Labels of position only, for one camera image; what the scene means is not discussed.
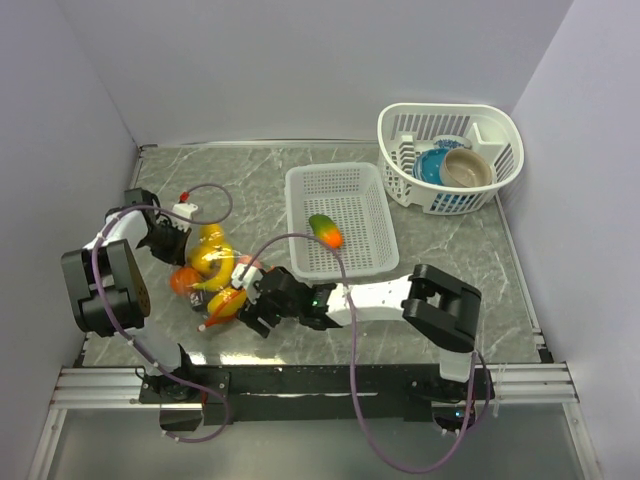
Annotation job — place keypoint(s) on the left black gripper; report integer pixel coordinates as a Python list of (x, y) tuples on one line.
[(178, 252)]

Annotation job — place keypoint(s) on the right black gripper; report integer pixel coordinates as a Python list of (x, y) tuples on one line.
[(250, 317)]

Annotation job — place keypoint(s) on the fake pink peach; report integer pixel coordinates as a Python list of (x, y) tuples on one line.
[(248, 260)]

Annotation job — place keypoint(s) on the fake yellow banana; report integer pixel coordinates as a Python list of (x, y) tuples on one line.
[(221, 279)]

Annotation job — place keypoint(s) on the clear zip top bag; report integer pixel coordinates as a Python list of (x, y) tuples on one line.
[(199, 299)]

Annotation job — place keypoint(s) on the fake green orange mango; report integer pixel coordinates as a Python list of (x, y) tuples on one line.
[(325, 229)]

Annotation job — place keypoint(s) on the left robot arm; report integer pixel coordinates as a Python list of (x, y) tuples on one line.
[(108, 295)]

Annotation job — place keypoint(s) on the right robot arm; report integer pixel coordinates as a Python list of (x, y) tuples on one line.
[(441, 307)]

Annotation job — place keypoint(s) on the fake yellow lemon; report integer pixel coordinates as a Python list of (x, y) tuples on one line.
[(211, 234)]

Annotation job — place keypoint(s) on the white rectangular perforated basket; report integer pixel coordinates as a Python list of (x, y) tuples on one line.
[(352, 196)]

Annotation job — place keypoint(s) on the white round dish rack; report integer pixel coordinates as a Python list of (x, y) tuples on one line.
[(406, 130)]

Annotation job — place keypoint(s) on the beige bowl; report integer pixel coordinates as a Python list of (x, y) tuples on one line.
[(463, 168)]

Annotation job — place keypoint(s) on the blue white patterned plate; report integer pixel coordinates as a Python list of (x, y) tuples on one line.
[(450, 142)]

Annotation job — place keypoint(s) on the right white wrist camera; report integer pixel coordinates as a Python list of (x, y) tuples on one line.
[(245, 276)]

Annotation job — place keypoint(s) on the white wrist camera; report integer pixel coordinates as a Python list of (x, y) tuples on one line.
[(245, 276), (185, 209)]

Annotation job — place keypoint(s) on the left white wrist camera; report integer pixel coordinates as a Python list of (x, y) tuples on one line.
[(185, 209)]

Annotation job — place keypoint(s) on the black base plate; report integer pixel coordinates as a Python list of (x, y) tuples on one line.
[(251, 393)]

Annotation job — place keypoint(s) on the aluminium rail frame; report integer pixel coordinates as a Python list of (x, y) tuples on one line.
[(533, 429)]

